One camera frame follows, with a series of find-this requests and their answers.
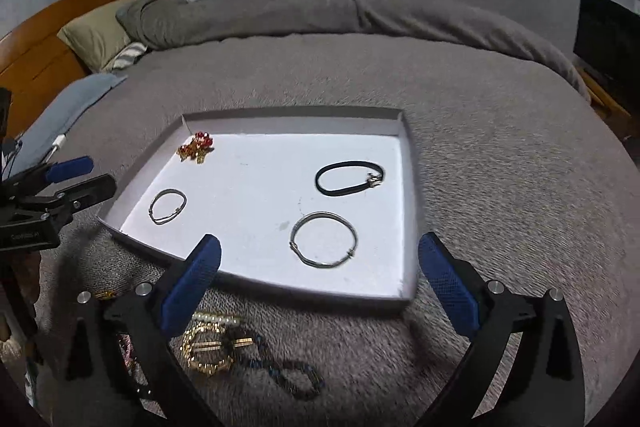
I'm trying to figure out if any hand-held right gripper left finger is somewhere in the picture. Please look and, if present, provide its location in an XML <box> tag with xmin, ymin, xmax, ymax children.
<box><xmin>65</xmin><ymin>234</ymin><xmax>227</xmax><ymax>427</ymax></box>

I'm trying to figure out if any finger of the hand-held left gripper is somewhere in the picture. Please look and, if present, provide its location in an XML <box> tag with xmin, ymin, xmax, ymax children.
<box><xmin>14</xmin><ymin>173</ymin><xmax>117</xmax><ymax>230</ymax></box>
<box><xmin>0</xmin><ymin>156</ymin><xmax>95</xmax><ymax>198</ymax></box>

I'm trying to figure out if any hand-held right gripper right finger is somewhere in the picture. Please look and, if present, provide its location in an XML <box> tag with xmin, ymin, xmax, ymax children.
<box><xmin>414</xmin><ymin>232</ymin><xmax>587</xmax><ymax>427</ymax></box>

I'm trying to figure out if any gold chain bracelet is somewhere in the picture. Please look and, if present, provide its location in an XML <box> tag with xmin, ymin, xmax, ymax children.
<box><xmin>181</xmin><ymin>324</ymin><xmax>257</xmax><ymax>377</ymax></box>

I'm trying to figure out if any white cardboard tray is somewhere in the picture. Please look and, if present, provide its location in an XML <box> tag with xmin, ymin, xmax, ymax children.
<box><xmin>96</xmin><ymin>107</ymin><xmax>420</xmax><ymax>305</ymax></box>

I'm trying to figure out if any person's left forearm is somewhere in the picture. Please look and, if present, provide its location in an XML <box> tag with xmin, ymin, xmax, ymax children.
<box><xmin>0</xmin><ymin>251</ymin><xmax>43</xmax><ymax>343</ymax></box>

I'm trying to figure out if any blue bed sheet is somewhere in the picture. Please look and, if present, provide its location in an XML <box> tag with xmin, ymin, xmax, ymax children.
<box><xmin>9</xmin><ymin>73</ymin><xmax>129</xmax><ymax>180</ymax></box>

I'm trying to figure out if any grey fleece blanket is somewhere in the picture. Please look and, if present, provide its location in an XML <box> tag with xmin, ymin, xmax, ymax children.
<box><xmin>37</xmin><ymin>0</ymin><xmax>628</xmax><ymax>427</ymax></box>

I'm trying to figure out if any wooden headboard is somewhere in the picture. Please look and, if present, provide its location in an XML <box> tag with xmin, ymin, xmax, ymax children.
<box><xmin>0</xmin><ymin>0</ymin><xmax>172</xmax><ymax>138</ymax></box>

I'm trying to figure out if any striped pillow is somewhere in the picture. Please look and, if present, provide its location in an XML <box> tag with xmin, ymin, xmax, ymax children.
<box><xmin>109</xmin><ymin>42</ymin><xmax>149</xmax><ymax>72</ymax></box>

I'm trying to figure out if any large silver bangle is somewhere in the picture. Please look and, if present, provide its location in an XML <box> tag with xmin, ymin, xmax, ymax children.
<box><xmin>289</xmin><ymin>212</ymin><xmax>359</xmax><ymax>268</ymax></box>

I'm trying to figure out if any beige pillow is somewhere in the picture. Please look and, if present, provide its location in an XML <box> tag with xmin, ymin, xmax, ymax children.
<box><xmin>56</xmin><ymin>0</ymin><xmax>160</xmax><ymax>74</ymax></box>

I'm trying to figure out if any grey pillow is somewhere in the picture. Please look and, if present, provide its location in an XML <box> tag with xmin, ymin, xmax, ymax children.
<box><xmin>116</xmin><ymin>0</ymin><xmax>213</xmax><ymax>52</ymax></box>

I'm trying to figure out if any wooden television stand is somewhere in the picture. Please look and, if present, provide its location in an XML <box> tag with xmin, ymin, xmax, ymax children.
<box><xmin>574</xmin><ymin>61</ymin><xmax>637</xmax><ymax>142</ymax></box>

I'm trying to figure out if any black television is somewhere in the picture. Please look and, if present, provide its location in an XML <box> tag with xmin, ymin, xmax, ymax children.
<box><xmin>572</xmin><ymin>0</ymin><xmax>640</xmax><ymax>96</ymax></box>

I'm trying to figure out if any white pearl bracelet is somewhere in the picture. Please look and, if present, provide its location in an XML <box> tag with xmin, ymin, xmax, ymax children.
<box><xmin>192</xmin><ymin>311</ymin><xmax>243</xmax><ymax>328</ymax></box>

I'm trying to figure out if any small silver bracelet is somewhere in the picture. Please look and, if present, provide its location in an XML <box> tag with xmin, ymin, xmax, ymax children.
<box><xmin>148</xmin><ymin>189</ymin><xmax>188</xmax><ymax>225</ymax></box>

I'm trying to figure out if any red bead gold bracelet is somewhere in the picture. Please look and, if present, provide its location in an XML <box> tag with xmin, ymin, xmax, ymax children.
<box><xmin>177</xmin><ymin>131</ymin><xmax>216</xmax><ymax>165</ymax></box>

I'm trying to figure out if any dark blue bead necklace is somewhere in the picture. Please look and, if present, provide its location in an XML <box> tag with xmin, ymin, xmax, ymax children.
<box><xmin>227</xmin><ymin>332</ymin><xmax>325</xmax><ymax>402</ymax></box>

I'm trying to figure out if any black cord bracelet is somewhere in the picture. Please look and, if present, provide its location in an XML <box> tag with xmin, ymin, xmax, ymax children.
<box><xmin>315</xmin><ymin>161</ymin><xmax>386</xmax><ymax>196</ymax></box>

